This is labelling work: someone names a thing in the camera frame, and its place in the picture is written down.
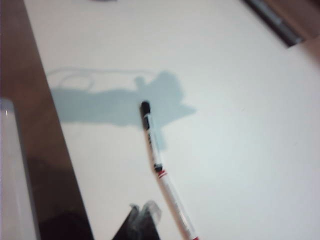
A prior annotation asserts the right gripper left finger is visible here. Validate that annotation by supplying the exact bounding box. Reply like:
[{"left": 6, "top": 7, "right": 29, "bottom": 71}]
[{"left": 111, "top": 204, "right": 141, "bottom": 240}]

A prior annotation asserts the black desk cable tray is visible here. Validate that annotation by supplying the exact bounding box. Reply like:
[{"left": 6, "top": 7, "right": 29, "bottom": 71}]
[{"left": 242, "top": 0, "right": 292, "bottom": 48}]

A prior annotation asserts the wide brown desk divider panel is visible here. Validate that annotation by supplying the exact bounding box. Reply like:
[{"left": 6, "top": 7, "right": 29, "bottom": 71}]
[{"left": 262, "top": 0, "right": 320, "bottom": 51}]

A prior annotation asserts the red whiteboard marker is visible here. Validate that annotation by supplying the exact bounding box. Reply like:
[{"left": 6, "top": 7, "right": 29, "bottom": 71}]
[{"left": 155, "top": 169, "right": 204, "bottom": 240}]

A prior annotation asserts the black whiteboard marker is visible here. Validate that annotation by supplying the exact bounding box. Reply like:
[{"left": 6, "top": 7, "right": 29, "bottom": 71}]
[{"left": 138, "top": 100, "right": 168, "bottom": 174}]

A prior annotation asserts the white rounded frame part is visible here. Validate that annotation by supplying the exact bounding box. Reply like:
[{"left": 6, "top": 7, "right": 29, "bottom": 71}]
[{"left": 0, "top": 98, "right": 41, "bottom": 240}]

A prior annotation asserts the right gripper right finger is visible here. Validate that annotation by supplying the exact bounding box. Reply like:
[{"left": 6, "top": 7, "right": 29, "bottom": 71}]
[{"left": 136, "top": 199, "right": 163, "bottom": 240}]

